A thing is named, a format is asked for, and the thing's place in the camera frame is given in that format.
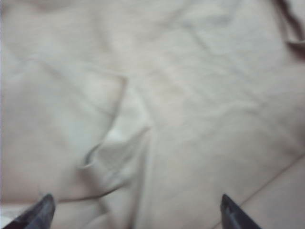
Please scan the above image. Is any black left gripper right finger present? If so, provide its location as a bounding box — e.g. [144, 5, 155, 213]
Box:
[221, 193, 263, 229]

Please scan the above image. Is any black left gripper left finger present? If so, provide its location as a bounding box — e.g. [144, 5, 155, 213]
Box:
[0, 192, 56, 229]

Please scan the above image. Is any beige T-shirt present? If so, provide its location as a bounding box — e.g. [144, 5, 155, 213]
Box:
[0, 0, 305, 229]

